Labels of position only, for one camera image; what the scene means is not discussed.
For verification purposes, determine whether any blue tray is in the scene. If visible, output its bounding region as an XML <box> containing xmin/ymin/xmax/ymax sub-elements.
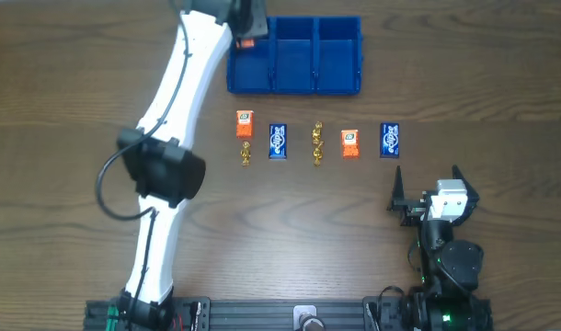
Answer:
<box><xmin>225</xmin><ymin>15</ymin><xmax>363</xmax><ymax>97</ymax></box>

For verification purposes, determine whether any mounting rail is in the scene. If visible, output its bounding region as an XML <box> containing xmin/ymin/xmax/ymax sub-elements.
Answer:
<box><xmin>84</xmin><ymin>296</ymin><xmax>493</xmax><ymax>331</ymax></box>

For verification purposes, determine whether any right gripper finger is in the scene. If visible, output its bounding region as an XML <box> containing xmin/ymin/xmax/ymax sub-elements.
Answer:
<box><xmin>451</xmin><ymin>164</ymin><xmax>480</xmax><ymax>226</ymax></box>
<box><xmin>386</xmin><ymin>165</ymin><xmax>406</xmax><ymax>212</ymax></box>

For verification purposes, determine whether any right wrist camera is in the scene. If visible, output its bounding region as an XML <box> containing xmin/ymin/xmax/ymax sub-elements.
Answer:
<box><xmin>428</xmin><ymin>178</ymin><xmax>469</xmax><ymax>221</ymax></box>

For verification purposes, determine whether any blue candy pack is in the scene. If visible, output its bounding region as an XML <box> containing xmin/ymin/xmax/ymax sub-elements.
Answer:
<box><xmin>379</xmin><ymin>121</ymin><xmax>400</xmax><ymax>159</ymax></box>
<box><xmin>268</xmin><ymin>123</ymin><xmax>288</xmax><ymax>161</ymax></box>

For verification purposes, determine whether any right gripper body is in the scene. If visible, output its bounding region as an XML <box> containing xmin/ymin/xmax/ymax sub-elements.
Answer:
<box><xmin>398</xmin><ymin>198</ymin><xmax>430</xmax><ymax>227</ymax></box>

